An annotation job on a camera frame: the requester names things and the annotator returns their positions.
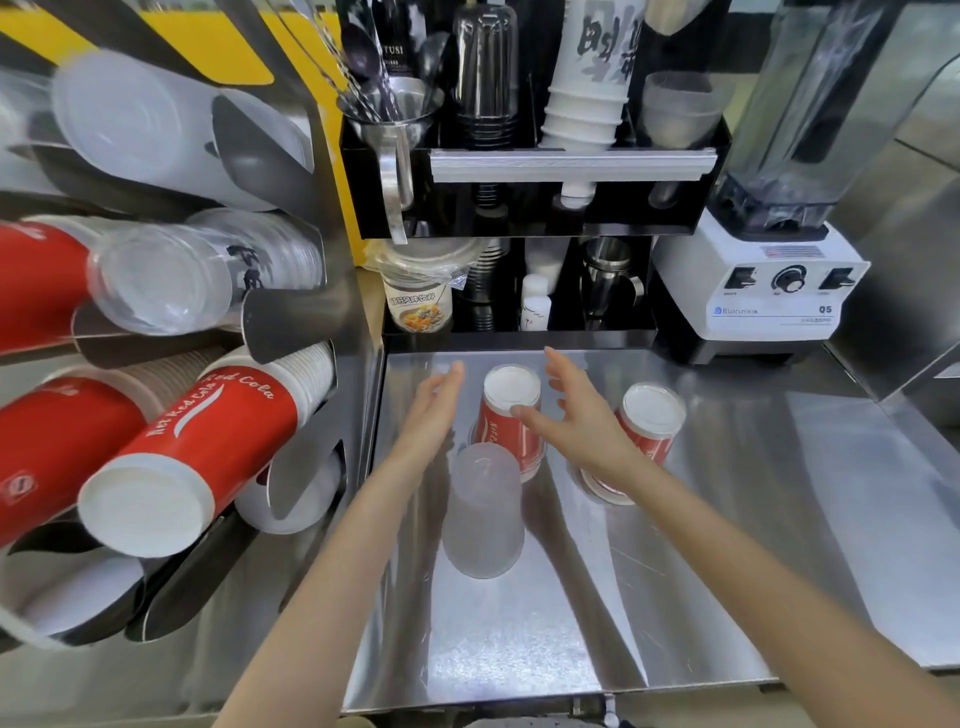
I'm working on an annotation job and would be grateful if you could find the person's left hand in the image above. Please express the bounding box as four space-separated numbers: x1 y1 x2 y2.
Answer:
397 361 467 461

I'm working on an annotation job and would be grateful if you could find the person's right hand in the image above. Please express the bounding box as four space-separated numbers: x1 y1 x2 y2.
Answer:
511 346 646 486

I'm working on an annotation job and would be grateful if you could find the person's right forearm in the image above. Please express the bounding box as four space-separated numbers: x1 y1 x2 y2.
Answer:
592 448 960 728

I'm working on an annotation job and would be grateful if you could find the person's left forearm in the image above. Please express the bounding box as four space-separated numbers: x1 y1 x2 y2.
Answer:
212 448 445 728

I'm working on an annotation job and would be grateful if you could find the red paper cup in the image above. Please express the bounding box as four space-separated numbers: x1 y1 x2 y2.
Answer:
568 382 688 507
469 364 548 484

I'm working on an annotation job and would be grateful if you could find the wrapped stack of labelled cups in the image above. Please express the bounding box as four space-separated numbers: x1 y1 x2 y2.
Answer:
377 238 489 336

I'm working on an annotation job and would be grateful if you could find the frosted plastic cup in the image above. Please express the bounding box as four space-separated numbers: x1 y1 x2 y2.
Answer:
441 442 525 581

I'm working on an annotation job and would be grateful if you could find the small white bottle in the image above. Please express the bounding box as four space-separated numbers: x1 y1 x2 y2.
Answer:
519 273 554 333

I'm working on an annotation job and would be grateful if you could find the white plastic cup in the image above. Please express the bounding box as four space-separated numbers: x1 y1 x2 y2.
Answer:
524 237 573 295

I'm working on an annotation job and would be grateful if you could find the metal cup dispenser rack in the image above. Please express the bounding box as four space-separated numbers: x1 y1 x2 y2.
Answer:
0 0 387 654

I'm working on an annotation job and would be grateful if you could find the steel mug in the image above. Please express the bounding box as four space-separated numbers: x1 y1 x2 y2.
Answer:
580 237 647 322

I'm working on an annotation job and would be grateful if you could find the black organizer shelf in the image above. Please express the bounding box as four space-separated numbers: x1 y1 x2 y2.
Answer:
337 112 735 355

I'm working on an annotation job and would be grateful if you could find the steel measuring jug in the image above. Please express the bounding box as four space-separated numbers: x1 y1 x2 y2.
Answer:
339 77 447 246

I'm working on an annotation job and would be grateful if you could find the white blender base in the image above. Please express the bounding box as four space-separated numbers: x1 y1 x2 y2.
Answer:
649 208 873 367

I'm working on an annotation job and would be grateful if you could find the stack of red paper cups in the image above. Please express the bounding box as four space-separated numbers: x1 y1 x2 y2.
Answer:
0 367 170 550
77 341 336 561
0 219 102 355

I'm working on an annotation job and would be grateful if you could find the stack of clear printed cups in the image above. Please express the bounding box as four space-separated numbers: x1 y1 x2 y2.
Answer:
85 207 325 336

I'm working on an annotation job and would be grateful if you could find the stack of dark clear cups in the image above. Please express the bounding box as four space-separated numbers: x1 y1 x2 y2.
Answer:
451 2 521 149

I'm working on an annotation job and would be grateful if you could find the black plastic spoon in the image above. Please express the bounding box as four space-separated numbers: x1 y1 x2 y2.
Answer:
339 21 395 123

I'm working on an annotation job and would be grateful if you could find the stack of white printed cups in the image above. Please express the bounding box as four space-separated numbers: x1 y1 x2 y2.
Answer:
538 0 649 153

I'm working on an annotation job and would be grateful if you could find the stack of frosted small cups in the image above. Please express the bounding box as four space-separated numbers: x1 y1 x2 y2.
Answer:
639 70 727 150

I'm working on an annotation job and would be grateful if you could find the bundle of steel bar spoons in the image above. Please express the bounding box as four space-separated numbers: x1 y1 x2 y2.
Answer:
266 0 387 125

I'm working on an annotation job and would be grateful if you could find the stack of frosted plastic cups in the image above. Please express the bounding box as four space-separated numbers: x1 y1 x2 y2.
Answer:
51 48 316 213

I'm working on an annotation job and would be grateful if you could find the clear blender jar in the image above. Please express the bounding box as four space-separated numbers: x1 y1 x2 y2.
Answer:
708 0 912 235

